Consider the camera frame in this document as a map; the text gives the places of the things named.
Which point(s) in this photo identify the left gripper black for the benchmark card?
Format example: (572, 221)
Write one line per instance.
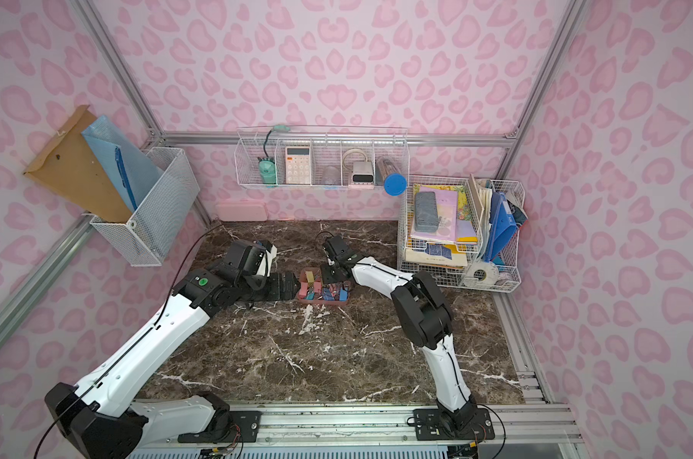
(274, 285)

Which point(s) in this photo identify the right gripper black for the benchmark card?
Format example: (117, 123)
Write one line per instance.
(333, 273)

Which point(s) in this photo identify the pink binder clip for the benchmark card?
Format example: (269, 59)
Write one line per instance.
(303, 290)
(318, 285)

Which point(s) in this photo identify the pink plastic storage box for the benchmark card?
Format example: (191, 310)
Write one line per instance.
(316, 299)

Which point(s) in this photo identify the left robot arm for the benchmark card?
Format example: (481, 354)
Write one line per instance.
(100, 415)

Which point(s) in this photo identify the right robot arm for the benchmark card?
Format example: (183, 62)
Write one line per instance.
(426, 319)

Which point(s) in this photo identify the pink box lid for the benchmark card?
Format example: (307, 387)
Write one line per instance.
(241, 211)

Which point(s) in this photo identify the clear glass jar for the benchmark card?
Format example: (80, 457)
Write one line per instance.
(332, 176)

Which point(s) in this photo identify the pink white small device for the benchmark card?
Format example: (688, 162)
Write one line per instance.
(359, 169)

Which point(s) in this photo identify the cream book lower tray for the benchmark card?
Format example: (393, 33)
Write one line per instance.
(437, 255)

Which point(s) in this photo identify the grey pencil case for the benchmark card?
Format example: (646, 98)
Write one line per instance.
(425, 214)

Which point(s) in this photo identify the tube with blue cap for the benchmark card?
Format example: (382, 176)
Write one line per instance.
(390, 178)

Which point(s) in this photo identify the green desk lamp gadget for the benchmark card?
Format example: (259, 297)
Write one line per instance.
(267, 163)

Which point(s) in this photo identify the white calculator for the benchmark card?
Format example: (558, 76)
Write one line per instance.
(298, 165)

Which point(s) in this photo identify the stack of coloured papers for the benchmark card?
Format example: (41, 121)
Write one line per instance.
(455, 212)

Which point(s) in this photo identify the light blue folder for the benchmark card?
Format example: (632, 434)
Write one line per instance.
(131, 172)

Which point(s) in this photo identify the blue pen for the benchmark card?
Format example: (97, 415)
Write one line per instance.
(119, 161)

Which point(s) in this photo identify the white tape roll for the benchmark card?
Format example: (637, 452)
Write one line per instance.
(481, 275)

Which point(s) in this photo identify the blue folder upright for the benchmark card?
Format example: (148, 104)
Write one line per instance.
(503, 226)

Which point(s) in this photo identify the brown paper envelope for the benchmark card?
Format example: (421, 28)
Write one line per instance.
(67, 167)

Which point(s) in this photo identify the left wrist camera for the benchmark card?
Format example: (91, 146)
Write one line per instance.
(267, 257)

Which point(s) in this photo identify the white mesh wall file basket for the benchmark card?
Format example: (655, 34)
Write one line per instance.
(147, 237)

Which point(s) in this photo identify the white wire wall shelf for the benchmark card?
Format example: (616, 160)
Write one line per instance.
(327, 144)

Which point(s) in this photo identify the white wire desk organizer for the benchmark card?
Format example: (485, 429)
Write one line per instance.
(480, 195)

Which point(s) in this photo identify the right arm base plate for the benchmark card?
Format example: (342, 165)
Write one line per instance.
(438, 425)

